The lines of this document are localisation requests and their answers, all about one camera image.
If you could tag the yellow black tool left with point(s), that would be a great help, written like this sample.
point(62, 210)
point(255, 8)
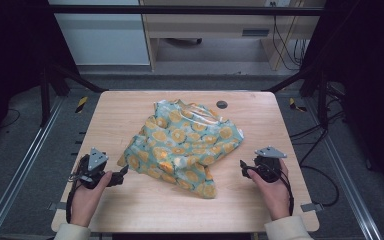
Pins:
point(81, 104)

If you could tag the green garment with orange print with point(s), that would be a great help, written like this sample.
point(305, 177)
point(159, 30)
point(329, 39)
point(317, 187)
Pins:
point(180, 140)

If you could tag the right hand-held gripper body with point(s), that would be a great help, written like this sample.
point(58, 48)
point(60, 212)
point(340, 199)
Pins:
point(267, 165)

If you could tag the dark round table grommet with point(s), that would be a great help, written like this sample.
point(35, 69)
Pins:
point(222, 104)

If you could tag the white cabinet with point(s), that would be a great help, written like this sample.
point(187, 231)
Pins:
point(103, 36)

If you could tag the yellow black tool right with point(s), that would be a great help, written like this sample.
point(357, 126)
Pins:
point(295, 105)

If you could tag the yellow black tool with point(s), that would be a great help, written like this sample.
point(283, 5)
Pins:
point(295, 105)
point(81, 104)

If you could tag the person's right hand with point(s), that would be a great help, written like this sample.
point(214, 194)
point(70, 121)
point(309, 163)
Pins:
point(273, 196)

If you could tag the black metal stand frame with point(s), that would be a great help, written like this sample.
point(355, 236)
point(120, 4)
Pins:
point(322, 96)
point(45, 96)

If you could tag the black horizontal bar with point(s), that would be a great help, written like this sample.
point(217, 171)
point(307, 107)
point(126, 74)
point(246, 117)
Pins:
point(180, 10)

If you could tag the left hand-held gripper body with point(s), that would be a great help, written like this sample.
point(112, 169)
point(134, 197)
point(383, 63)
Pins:
point(97, 159)

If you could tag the person's left hand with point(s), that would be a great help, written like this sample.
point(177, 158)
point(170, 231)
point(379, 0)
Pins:
point(86, 200)

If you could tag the grey metal table bracket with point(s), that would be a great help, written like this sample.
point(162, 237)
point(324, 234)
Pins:
point(311, 207)
point(60, 206)

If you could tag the aluminium floor rail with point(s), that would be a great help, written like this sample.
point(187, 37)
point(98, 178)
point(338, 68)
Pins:
point(343, 170)
point(20, 166)

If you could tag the light wooden desk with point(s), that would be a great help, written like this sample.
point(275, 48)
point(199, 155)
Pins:
point(213, 25)

